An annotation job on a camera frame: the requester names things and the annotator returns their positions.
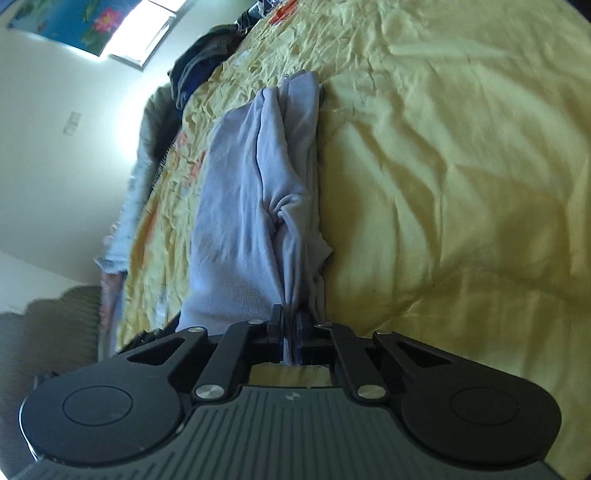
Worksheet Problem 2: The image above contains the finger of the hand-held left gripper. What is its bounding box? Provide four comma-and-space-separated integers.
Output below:
115, 312, 182, 357

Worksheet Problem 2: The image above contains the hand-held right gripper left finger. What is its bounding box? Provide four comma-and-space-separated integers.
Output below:
124, 305, 290, 403

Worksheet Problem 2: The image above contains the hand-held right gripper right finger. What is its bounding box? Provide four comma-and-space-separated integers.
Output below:
294, 311, 463, 403

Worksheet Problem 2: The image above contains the lavender small garment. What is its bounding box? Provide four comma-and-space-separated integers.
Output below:
178, 69, 334, 365

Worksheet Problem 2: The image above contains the pile of dark clothes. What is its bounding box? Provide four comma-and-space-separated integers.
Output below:
167, 0, 278, 112

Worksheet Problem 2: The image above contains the grey-green upholstered furniture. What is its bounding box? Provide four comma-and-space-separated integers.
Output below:
0, 285, 105, 476

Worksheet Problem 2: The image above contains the yellow printed bedspread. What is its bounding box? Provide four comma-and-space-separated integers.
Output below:
113, 0, 591, 467

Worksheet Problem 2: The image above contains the window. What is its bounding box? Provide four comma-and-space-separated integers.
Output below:
107, 0, 195, 70

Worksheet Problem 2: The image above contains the wall poster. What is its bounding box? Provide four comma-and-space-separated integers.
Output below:
7, 0, 144, 57

